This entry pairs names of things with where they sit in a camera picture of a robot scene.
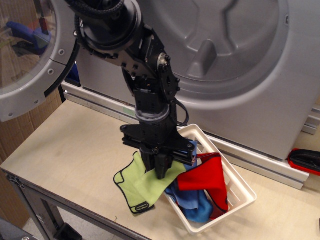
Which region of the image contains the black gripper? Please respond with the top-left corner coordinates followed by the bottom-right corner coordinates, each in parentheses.
top-left (120, 115), bottom-right (196, 180)

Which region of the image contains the plain green cloth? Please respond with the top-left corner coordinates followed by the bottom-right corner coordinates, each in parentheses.
top-left (133, 161), bottom-right (187, 206)

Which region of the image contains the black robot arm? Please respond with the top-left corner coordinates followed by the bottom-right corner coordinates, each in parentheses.
top-left (67, 0), bottom-right (195, 179)

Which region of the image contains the grey toy washing machine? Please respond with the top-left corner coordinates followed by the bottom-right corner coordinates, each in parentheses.
top-left (74, 0), bottom-right (320, 161)

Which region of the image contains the green cloth with black trim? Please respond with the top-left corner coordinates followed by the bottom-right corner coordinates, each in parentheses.
top-left (113, 151), bottom-right (155, 215)

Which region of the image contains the red cloth with black trim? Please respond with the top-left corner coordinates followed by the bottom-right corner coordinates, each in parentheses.
top-left (176, 152), bottom-right (229, 223)

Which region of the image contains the blue cloth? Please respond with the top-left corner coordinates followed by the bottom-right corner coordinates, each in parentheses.
top-left (164, 140), bottom-right (214, 223)

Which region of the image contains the white plastic basket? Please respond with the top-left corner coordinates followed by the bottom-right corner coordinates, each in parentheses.
top-left (164, 124), bottom-right (257, 235)

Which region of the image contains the black block under table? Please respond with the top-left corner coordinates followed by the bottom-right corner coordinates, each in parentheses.
top-left (54, 222), bottom-right (83, 240)

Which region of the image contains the cardboard box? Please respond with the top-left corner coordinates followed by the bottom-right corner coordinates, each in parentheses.
top-left (0, 87), bottom-right (63, 228)

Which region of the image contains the red and black tool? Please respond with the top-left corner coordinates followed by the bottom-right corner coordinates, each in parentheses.
top-left (287, 148), bottom-right (320, 176)

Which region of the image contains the grey round washer door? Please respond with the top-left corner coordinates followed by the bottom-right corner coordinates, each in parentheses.
top-left (0, 0), bottom-right (79, 122)

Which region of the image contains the aluminium extrusion rail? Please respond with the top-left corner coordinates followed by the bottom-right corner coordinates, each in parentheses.
top-left (62, 81), bottom-right (310, 190)

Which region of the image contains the grey metal table frame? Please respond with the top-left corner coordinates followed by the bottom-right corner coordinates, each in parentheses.
top-left (1, 167), bottom-right (147, 240)

